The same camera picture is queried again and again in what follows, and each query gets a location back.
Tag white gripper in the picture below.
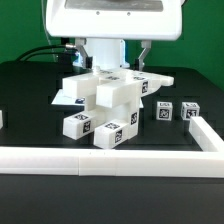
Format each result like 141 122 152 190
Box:
46 0 184 70

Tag white chair back frame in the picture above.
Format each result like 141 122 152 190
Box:
62 69 174 108

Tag white tagged nut cube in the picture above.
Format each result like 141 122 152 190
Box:
156 101 173 121
181 102 200 120

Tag white chair seat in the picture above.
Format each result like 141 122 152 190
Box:
84 95 141 139

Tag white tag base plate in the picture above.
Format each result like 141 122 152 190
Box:
52 87 143 110

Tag grey thin cable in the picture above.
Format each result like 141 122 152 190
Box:
43 29 58 62

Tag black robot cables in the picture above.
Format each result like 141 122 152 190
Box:
16 36 81 62

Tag white U-shaped fence frame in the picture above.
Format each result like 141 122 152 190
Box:
0 117 224 178

